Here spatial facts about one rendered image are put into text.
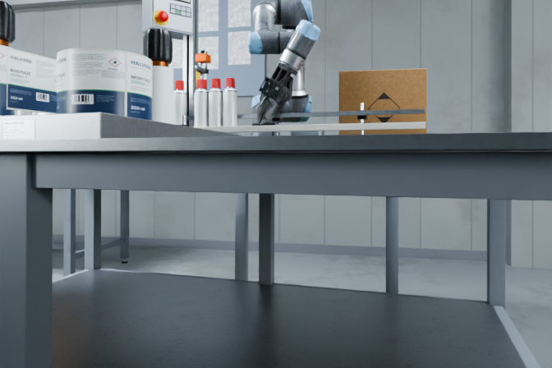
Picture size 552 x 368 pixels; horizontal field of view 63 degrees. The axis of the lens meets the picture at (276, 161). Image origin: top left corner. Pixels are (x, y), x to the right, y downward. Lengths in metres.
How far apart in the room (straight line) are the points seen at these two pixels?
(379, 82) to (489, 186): 1.05
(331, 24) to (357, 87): 2.51
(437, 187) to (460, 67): 3.46
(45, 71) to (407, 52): 3.19
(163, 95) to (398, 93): 0.80
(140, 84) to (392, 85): 0.92
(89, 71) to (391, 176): 0.65
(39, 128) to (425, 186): 0.67
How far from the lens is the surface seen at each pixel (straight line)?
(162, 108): 1.32
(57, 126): 0.89
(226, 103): 1.55
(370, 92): 1.62
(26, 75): 1.29
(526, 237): 3.96
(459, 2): 4.20
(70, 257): 3.18
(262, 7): 1.88
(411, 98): 1.63
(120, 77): 0.99
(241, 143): 0.62
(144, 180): 0.74
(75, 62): 1.02
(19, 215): 0.90
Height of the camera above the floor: 0.79
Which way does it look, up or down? level
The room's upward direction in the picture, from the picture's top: straight up
